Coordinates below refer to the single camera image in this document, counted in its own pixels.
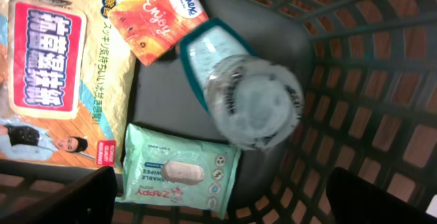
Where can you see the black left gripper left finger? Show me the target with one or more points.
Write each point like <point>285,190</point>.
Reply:
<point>78,200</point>

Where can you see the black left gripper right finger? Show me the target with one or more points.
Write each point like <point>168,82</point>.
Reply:
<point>355,200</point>

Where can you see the mint green wet wipes pack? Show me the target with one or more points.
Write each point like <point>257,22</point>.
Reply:
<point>167,170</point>

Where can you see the snack bag with red label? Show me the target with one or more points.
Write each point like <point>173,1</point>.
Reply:
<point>66,75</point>

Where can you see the teal mouthwash bottle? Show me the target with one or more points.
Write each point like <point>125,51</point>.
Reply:
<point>254,103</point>

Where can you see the orange Kleenex tissue pack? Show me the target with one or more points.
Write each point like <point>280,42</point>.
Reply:
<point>152,27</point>

